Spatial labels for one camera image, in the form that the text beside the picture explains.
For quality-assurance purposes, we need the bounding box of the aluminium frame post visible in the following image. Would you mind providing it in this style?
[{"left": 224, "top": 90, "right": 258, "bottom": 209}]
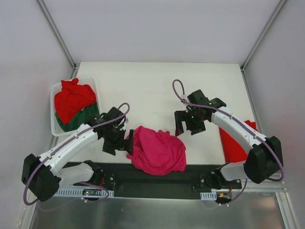
[
  {"left": 241, "top": 0, "right": 289, "bottom": 71},
  {"left": 36, "top": 0, "right": 77, "bottom": 69}
]

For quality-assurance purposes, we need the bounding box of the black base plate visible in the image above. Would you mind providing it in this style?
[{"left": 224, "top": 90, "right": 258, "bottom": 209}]
[{"left": 48, "top": 161, "right": 248, "bottom": 199}]

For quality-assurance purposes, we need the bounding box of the left aluminium frame post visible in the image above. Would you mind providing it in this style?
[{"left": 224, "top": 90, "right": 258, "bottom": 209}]
[{"left": 36, "top": 0, "right": 77, "bottom": 69}]

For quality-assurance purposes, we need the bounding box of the white perforated plastic basket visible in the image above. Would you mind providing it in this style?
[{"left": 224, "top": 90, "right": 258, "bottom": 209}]
[{"left": 50, "top": 77, "right": 101, "bottom": 137}]

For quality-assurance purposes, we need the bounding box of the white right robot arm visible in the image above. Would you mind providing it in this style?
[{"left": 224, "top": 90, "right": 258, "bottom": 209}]
[{"left": 174, "top": 90, "right": 284, "bottom": 188}]

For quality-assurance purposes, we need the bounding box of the folded red t shirt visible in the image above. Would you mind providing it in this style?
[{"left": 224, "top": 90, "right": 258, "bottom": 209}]
[{"left": 219, "top": 128, "right": 247, "bottom": 163}]

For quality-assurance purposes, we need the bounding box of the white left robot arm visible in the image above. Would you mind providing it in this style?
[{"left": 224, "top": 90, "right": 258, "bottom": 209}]
[{"left": 21, "top": 107, "right": 135, "bottom": 206}]

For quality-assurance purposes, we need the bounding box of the right aluminium frame post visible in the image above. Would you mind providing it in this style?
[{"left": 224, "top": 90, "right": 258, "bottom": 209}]
[{"left": 241, "top": 0, "right": 289, "bottom": 71}]

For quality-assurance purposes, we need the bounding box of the red t shirt in basket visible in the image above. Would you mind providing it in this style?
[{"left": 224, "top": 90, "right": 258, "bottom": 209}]
[{"left": 54, "top": 78, "right": 97, "bottom": 125}]

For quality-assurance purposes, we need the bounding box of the pink t shirt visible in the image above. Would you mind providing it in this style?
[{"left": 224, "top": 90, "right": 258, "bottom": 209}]
[{"left": 126, "top": 126, "right": 187, "bottom": 176}]

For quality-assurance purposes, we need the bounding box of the green t shirt in basket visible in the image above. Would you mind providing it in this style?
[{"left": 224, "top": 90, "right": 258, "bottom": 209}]
[{"left": 55, "top": 102, "right": 100, "bottom": 132}]

